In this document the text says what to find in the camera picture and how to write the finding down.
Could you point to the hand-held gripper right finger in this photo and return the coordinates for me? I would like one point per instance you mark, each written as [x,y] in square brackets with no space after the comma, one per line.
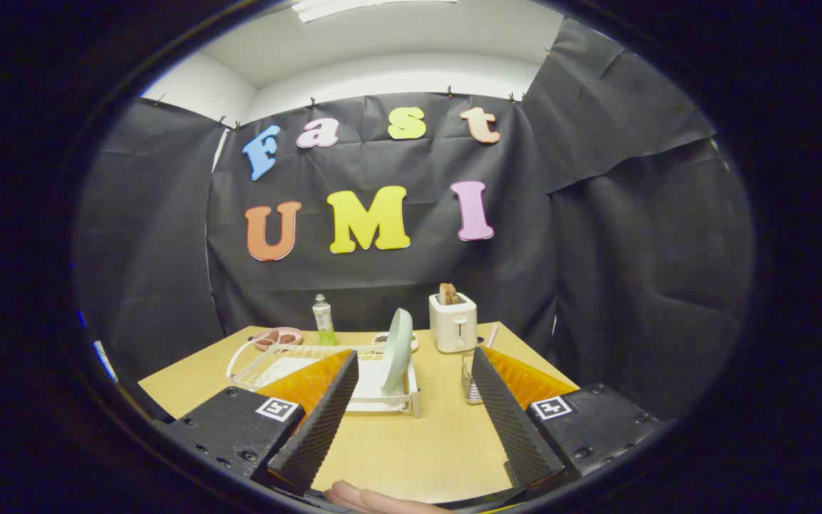
[511,421]

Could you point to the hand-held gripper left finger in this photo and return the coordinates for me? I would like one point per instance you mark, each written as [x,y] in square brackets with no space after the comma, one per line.
[318,428]

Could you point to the pale green plate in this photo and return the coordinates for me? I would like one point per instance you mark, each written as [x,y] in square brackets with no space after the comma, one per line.
[397,350]

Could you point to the pink plate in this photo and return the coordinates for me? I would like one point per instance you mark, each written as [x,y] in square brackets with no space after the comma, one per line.
[300,337]

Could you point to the small white dish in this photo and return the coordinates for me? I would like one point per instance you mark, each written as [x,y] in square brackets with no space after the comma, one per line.
[377,345]

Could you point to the green dish soap bottle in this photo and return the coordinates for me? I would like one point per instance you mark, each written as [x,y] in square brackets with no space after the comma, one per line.
[323,321]

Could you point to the white ribbed drain tray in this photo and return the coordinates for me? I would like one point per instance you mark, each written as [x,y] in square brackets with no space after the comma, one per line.
[372,389]

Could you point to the brown meat patty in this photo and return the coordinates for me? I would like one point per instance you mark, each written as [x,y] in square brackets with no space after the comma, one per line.
[267,338]
[287,337]

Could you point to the white toaster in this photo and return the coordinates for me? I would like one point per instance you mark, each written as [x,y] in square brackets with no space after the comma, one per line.
[452,325]

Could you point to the brown toast slice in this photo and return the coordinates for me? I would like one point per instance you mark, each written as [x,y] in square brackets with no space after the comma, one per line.
[448,294]

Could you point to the black backdrop cloth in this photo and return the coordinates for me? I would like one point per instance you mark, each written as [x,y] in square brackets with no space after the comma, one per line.
[382,278]

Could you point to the ceiling light panel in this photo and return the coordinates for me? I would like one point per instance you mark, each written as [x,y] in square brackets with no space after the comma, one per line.
[368,7]

